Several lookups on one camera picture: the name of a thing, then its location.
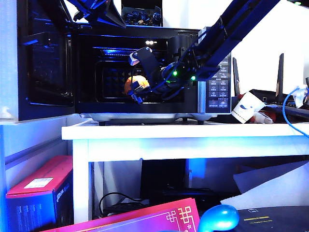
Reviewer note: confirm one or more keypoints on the black power adapter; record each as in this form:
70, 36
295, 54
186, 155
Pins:
125, 207

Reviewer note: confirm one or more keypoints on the Midea microwave oven body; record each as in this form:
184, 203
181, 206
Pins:
82, 72

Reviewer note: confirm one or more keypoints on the black box with gold text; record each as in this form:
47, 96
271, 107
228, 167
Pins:
277, 220

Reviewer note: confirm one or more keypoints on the white table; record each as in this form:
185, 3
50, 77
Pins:
169, 132

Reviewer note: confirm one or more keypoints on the magenta box with gold pattern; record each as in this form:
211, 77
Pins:
144, 217

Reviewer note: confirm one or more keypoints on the orange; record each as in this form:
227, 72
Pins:
127, 85

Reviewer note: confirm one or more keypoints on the white paper cup blue print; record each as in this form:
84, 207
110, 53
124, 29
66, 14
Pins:
245, 108

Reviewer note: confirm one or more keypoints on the grey paper board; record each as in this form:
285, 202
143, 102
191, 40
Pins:
265, 178

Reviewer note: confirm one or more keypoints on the glossy blue computer mouse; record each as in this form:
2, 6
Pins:
217, 217

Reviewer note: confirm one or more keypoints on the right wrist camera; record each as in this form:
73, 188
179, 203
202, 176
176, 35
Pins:
144, 58

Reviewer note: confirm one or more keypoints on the grey framed frosted partition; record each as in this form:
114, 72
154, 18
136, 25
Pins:
24, 135

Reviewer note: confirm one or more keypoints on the black router with antennas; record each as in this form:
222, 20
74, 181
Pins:
258, 94

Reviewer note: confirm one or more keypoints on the dark bag with blue wrappers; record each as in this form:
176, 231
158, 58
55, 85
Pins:
140, 17

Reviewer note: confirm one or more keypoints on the red and blue cardboard box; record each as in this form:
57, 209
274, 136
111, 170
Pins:
33, 174

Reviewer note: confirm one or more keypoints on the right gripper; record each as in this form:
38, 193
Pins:
159, 77

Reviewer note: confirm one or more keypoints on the white foam sheet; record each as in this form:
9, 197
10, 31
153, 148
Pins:
277, 200

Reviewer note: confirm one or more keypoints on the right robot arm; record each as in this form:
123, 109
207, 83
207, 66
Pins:
229, 24

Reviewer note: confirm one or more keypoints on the red and white small packet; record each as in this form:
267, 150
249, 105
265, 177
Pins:
270, 117

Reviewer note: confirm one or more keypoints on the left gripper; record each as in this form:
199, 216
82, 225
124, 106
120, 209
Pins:
94, 10

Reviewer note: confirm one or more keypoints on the black computer case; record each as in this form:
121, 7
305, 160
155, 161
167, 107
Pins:
161, 176

